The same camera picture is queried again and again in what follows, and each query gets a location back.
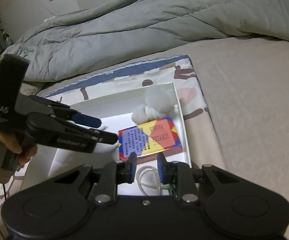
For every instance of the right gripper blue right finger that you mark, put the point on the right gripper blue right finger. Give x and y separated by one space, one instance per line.
166 170

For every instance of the green glass bottle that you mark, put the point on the green glass bottle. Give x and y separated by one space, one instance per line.
6 38

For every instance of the person's left hand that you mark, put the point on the person's left hand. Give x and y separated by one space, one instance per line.
10 141

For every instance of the green clothes pegs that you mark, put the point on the green clothes pegs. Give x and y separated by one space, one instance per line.
172 190

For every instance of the white fluffy plush ball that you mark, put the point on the white fluffy plush ball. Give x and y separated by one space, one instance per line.
158 103

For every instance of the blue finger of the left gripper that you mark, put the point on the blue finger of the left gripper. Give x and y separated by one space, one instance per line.
102 136
86 120

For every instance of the colourful card box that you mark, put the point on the colourful card box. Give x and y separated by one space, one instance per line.
149 139

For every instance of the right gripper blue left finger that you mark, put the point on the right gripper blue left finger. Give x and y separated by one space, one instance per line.
128 171

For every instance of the beige fuzzy pillow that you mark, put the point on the beige fuzzy pillow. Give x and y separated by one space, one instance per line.
31 88

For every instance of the grey quilted duvet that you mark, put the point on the grey quilted duvet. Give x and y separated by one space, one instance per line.
87 40

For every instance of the white shallow tray box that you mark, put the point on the white shallow tray box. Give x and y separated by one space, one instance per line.
115 112

